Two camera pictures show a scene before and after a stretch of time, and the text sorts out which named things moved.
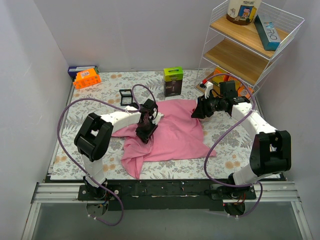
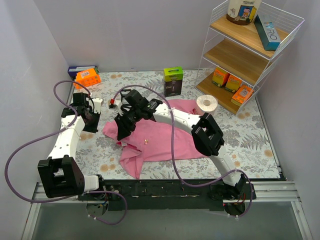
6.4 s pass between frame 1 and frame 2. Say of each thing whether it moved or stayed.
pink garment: stayed
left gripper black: moved
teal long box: stayed
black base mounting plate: stayed
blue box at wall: stayed
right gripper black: moved
